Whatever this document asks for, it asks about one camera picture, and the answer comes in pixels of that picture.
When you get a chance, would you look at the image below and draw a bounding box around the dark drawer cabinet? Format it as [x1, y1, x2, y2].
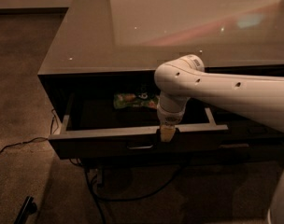
[38, 0, 284, 167]

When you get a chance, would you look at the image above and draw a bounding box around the dark drawer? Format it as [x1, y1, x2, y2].
[49, 95, 228, 159]
[218, 143, 284, 162]
[227, 120, 284, 140]

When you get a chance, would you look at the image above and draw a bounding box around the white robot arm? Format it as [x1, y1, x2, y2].
[154, 54, 284, 142]

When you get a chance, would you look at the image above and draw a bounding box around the black bar bottom left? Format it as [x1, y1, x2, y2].
[14, 196, 37, 224]

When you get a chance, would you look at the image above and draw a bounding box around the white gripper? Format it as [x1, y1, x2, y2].
[157, 105, 184, 142]

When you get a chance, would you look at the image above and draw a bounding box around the green snack bag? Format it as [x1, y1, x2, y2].
[113, 92, 159, 109]

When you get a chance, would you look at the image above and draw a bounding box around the thin cable at left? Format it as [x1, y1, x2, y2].
[0, 109, 57, 160]

